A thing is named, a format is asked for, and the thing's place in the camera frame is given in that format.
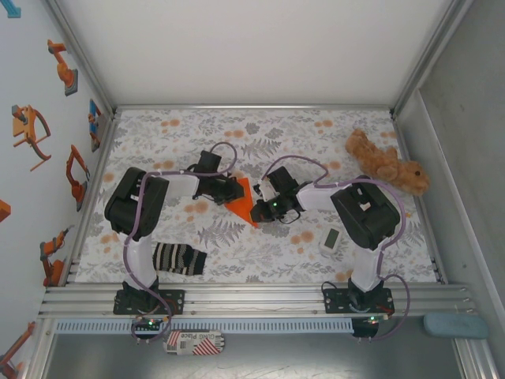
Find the floral print tablecloth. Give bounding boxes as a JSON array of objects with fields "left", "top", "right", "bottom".
[{"left": 74, "top": 108, "right": 440, "bottom": 284}]

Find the slotted grey cable duct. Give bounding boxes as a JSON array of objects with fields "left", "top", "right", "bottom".
[{"left": 54, "top": 318, "right": 355, "bottom": 335}]

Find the blue orange machine wall sticker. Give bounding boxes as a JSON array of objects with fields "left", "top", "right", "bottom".
[{"left": 87, "top": 98, "right": 104, "bottom": 153}]

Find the blue shape wall sticker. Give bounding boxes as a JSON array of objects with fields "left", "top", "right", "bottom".
[{"left": 0, "top": 0, "right": 23, "bottom": 20}]

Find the brown teddy bear plush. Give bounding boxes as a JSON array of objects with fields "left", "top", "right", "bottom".
[{"left": 345, "top": 128, "right": 432, "bottom": 197}]

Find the wide aluminium base rail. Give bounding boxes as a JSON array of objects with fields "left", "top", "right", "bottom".
[{"left": 38, "top": 280, "right": 477, "bottom": 320}]

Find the white digital timer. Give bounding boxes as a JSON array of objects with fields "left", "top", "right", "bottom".
[{"left": 318, "top": 227, "right": 342, "bottom": 254}]

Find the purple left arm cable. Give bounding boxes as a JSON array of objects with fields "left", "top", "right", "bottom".
[{"left": 122, "top": 141, "right": 238, "bottom": 345}]

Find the aluminium frame post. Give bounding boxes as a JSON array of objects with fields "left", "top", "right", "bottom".
[
  {"left": 44, "top": 0, "right": 118, "bottom": 115},
  {"left": 389, "top": 0, "right": 474, "bottom": 119}
]

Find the blue-grey oval pad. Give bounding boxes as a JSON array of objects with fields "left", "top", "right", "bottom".
[{"left": 423, "top": 313, "right": 490, "bottom": 340}]

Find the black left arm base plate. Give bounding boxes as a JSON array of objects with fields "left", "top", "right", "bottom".
[{"left": 113, "top": 289, "right": 186, "bottom": 316}]

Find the orange grey gripper wall sticker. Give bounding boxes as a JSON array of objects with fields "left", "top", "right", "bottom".
[{"left": 10, "top": 104, "right": 53, "bottom": 172}]

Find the aluminium table side rail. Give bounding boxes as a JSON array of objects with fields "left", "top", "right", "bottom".
[
  {"left": 391, "top": 114, "right": 450, "bottom": 285},
  {"left": 62, "top": 112, "right": 118, "bottom": 286}
]

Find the thin aluminium frame rail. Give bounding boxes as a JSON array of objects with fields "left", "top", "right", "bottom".
[{"left": 113, "top": 103, "right": 395, "bottom": 112}]

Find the red white printed package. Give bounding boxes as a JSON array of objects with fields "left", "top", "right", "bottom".
[{"left": 163, "top": 330, "right": 227, "bottom": 357}]

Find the black white striped sock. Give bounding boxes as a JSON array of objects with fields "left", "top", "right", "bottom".
[{"left": 151, "top": 242, "right": 208, "bottom": 276}]

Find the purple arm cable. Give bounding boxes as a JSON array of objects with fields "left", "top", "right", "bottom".
[
  {"left": 122, "top": 141, "right": 238, "bottom": 345},
  {"left": 260, "top": 155, "right": 414, "bottom": 343}
]

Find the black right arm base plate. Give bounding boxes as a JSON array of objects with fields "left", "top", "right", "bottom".
[{"left": 322, "top": 287, "right": 395, "bottom": 315}]

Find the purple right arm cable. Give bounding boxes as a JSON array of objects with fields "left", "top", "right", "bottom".
[{"left": 260, "top": 155, "right": 414, "bottom": 343}]

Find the orange cloth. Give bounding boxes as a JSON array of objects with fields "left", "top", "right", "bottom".
[{"left": 223, "top": 177, "right": 260, "bottom": 229}]

